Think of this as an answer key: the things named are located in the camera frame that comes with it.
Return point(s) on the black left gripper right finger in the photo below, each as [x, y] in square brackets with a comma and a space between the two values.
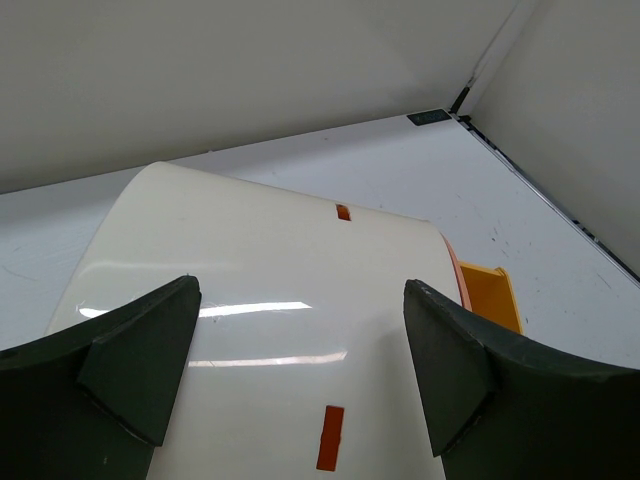
[499, 405]

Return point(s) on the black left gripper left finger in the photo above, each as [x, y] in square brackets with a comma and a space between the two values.
[94, 401]

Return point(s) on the pink top drawer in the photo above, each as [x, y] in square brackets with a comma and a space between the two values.
[457, 275]

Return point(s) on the yellow drawer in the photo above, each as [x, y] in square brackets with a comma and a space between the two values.
[488, 292]

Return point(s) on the cream round drawer cabinet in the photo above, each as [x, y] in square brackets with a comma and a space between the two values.
[300, 366]

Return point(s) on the aluminium frame rail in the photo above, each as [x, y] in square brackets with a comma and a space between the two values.
[466, 122]

